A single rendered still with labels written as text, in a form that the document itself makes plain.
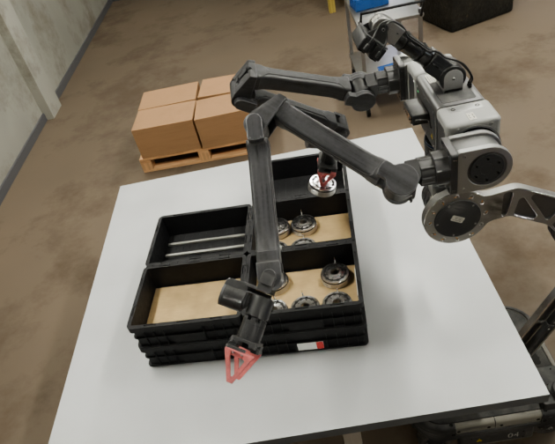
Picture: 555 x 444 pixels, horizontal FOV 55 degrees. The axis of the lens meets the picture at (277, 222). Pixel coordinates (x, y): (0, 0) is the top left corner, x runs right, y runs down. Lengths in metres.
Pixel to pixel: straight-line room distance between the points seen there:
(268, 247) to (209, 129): 2.99
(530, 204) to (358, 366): 0.74
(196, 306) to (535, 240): 2.03
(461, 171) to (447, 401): 0.77
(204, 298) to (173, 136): 2.44
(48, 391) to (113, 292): 0.96
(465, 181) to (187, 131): 3.14
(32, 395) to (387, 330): 2.02
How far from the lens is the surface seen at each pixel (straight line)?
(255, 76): 1.62
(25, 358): 3.47
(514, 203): 1.74
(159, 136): 4.32
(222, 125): 4.20
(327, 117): 1.82
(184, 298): 2.06
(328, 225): 2.17
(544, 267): 3.19
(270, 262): 1.27
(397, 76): 1.74
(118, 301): 2.38
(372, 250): 2.23
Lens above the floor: 2.24
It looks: 39 degrees down
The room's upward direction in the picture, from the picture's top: 14 degrees counter-clockwise
